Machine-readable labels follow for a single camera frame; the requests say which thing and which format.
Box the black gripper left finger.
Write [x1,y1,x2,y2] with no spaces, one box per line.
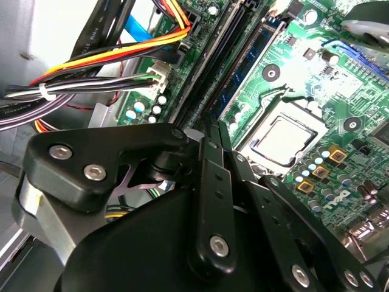
[23,121,239,274]

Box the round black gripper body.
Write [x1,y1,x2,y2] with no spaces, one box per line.
[54,188,292,292]

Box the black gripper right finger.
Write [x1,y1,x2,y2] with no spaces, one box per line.
[218,120,381,292]

